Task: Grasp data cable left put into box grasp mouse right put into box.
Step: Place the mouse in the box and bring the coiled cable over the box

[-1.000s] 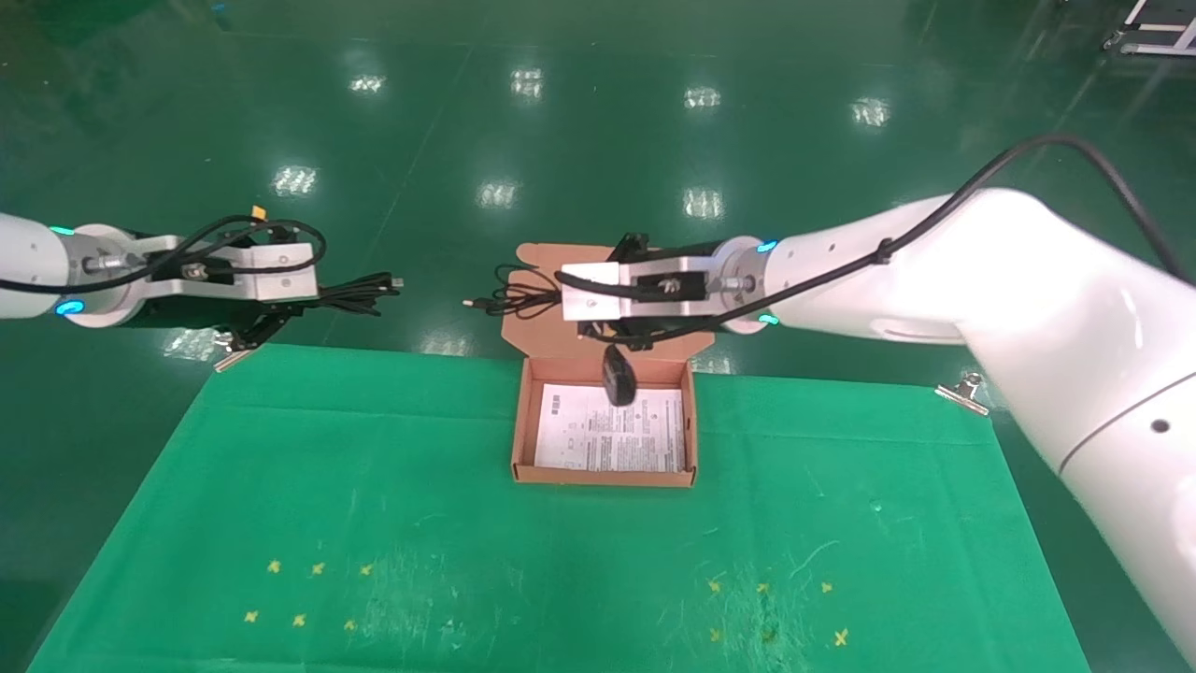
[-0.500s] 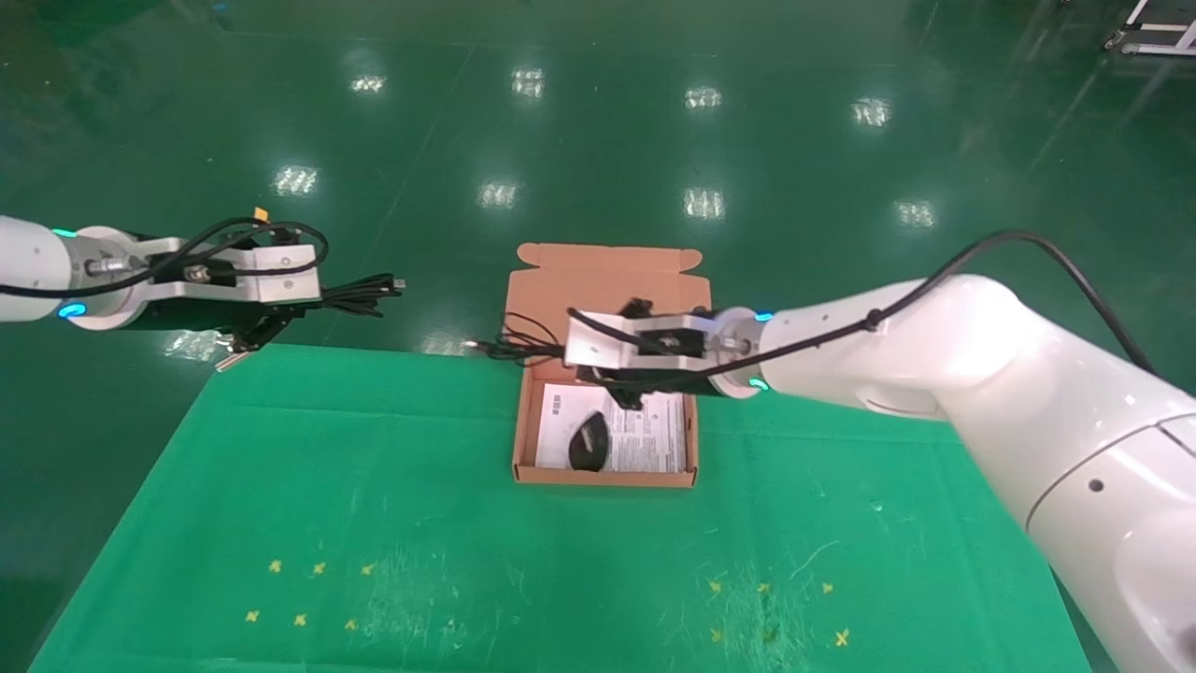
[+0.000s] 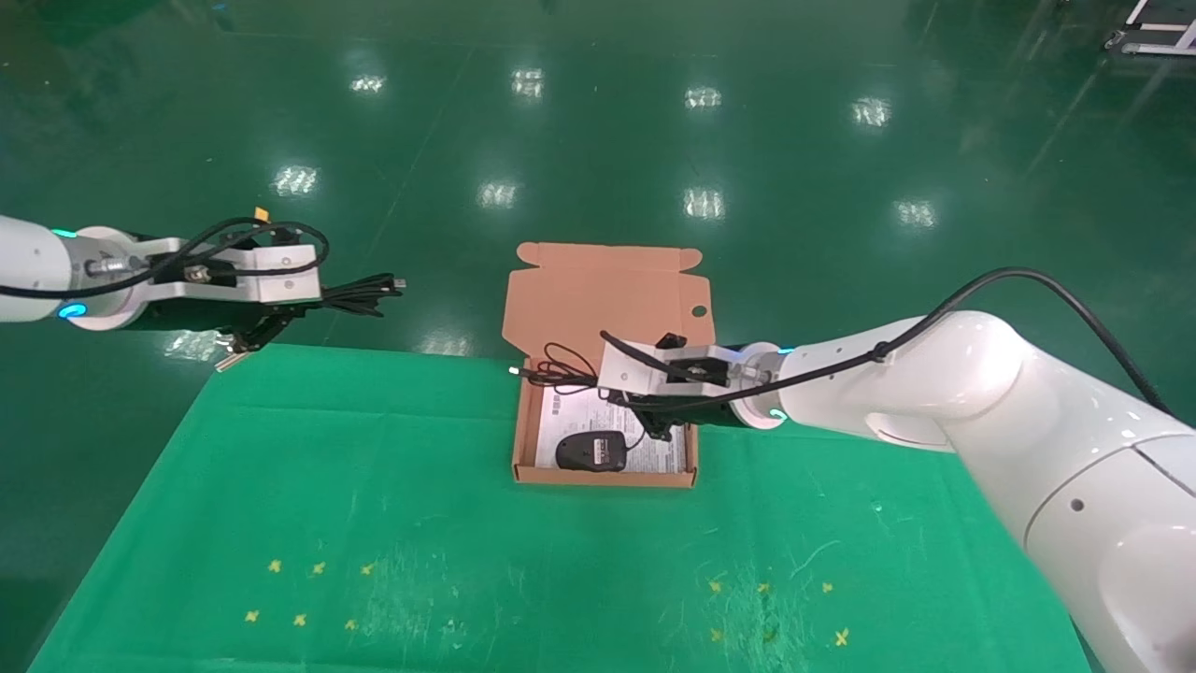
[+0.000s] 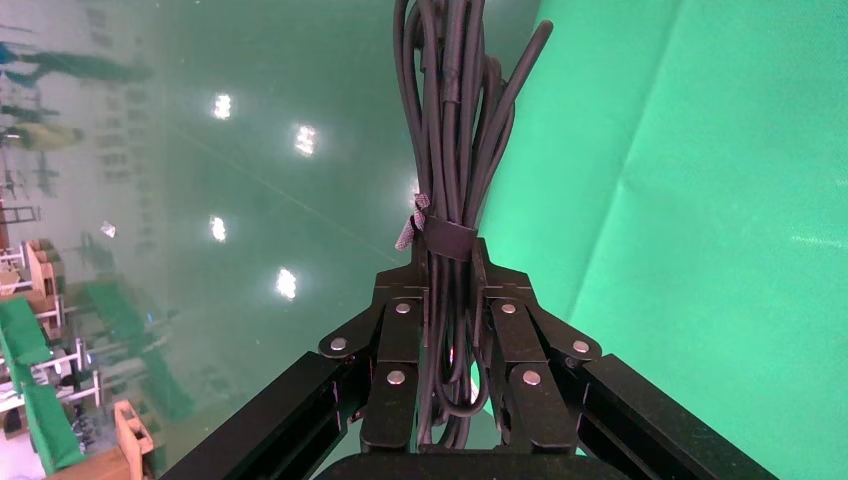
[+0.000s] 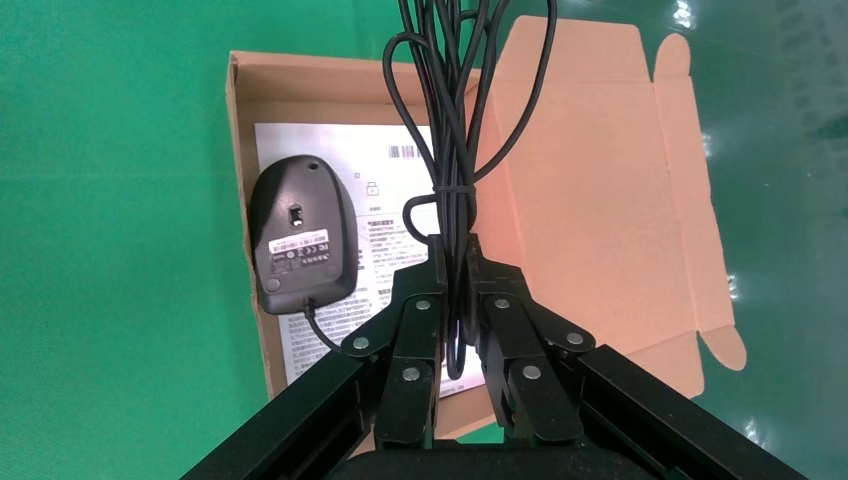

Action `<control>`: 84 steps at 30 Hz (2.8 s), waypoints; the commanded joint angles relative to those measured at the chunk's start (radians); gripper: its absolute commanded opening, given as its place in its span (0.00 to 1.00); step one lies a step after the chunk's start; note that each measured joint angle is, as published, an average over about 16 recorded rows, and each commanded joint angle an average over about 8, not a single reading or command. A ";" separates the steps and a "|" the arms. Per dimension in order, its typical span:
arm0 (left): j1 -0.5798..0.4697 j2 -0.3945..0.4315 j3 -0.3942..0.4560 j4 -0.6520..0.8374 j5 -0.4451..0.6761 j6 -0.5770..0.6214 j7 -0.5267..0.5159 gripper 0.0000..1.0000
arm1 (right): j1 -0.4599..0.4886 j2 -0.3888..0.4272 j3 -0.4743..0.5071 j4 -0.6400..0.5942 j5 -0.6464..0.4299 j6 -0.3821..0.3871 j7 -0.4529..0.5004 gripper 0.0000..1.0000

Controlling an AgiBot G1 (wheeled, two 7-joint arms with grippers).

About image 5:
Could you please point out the white printed instruction sheet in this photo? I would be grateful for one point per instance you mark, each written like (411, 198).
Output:
(371, 218)

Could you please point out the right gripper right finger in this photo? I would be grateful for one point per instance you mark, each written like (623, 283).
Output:
(510, 331)

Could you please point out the green table mat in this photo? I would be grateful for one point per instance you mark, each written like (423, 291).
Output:
(112, 232)

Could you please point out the open orange cardboard box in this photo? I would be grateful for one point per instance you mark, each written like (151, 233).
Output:
(583, 199)

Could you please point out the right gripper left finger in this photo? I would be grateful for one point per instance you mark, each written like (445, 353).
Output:
(414, 331)

